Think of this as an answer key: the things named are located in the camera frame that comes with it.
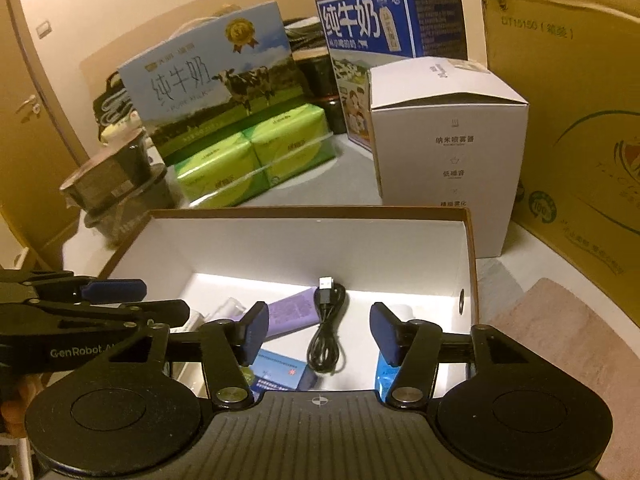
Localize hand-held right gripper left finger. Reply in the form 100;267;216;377
105;301;271;409

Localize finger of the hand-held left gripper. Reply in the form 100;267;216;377
0;299;191;335
0;269;149;307

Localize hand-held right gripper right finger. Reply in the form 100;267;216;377
370;302;531;407

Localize purple tube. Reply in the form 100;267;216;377
266;286;322;339

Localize white and blue medicine box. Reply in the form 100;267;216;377
249;346;317;394

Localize black usb cable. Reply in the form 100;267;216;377
305;275;350;375

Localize brown cardboard box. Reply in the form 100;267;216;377
97;207;482;402

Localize dark instant noodle bowl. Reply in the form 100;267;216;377
84;164;169;247

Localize stacked dark food containers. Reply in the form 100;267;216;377
59;127;152;212

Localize wooden door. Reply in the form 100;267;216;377
0;0;97;262

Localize green tissue pack bundle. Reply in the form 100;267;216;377
174;102;334;209

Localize white product box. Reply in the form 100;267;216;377
367;56;531;260

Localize black bag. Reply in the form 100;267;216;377
92;72;147;142

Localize green cow print milk carton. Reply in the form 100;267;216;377
117;2;334;167

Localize dark jar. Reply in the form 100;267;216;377
292;49;347;134

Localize large tan cardboard box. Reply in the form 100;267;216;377
477;0;640;297

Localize blue milk carton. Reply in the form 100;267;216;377
317;0;469;157

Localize metal door handle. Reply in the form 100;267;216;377
14;94;42;116

